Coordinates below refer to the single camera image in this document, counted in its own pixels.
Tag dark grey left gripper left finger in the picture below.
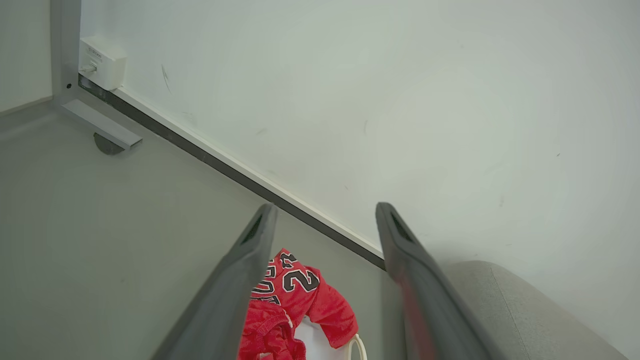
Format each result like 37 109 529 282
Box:
152 202 279 360

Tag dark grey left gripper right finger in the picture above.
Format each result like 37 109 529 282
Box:
375 202 507 360

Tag red basketball jersey black numbers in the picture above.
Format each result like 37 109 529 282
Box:
250 248 360 350

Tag white laundry basket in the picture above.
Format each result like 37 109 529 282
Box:
293 317 369 360

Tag red mesh shorts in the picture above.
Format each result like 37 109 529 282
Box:
238 299 307 360

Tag dark baseboard strip white edge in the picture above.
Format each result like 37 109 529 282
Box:
78 74 387 271

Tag dark grey round frame foot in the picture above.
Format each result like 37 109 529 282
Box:
93 132 126 156

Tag white wall-mounted device box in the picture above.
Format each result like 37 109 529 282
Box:
78 36 128 92

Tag grey metal partition frame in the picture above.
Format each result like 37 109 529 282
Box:
49 0 144 151

